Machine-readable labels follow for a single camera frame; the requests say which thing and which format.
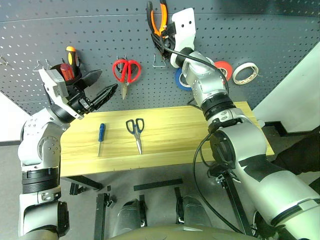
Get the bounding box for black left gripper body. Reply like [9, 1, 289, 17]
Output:
[65, 82, 98, 115]

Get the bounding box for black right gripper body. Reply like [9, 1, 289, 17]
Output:
[159, 21, 178, 51]

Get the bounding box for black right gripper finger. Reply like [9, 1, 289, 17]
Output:
[150, 33, 168, 61]

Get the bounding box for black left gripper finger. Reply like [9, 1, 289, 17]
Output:
[80, 69, 104, 89]
[89, 83, 119, 111]

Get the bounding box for orange and black pliers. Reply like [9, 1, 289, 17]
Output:
[146, 0, 169, 39]

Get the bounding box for blue tape roll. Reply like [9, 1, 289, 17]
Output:
[174, 67, 192, 91]

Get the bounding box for grey perforated pegboard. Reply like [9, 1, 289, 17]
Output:
[0, 0, 320, 119]

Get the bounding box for red tape roll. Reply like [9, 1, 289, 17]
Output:
[214, 60, 234, 82]

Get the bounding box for white tape roll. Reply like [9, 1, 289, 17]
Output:
[232, 62, 260, 86]

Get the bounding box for orange and black screwdriver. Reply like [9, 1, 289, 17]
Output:
[65, 45, 78, 74]

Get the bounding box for black round tool cup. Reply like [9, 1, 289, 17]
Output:
[49, 63, 84, 87]

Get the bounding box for black and blue scissors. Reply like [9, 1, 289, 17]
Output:
[125, 118, 145, 156]

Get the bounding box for silver rounded robot leg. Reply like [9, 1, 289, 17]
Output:
[178, 194, 216, 227]
[116, 198, 148, 236]

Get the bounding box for olive rounded robot torso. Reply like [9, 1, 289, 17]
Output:
[106, 223, 254, 240]

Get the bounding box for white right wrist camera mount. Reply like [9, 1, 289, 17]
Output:
[170, 7, 196, 52]

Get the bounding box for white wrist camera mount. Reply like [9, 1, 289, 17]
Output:
[170, 7, 196, 52]
[37, 68, 85, 120]

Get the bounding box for red handled screwdriver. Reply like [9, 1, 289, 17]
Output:
[59, 63, 76, 82]

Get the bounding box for red handled scissors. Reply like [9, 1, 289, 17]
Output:
[111, 58, 142, 101]

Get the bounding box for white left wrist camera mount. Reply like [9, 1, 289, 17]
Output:
[37, 68, 85, 120]

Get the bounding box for blue handled screwdriver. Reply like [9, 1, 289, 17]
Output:
[97, 123, 107, 158]

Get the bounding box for black metal table frame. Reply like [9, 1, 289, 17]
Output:
[61, 174, 254, 240]

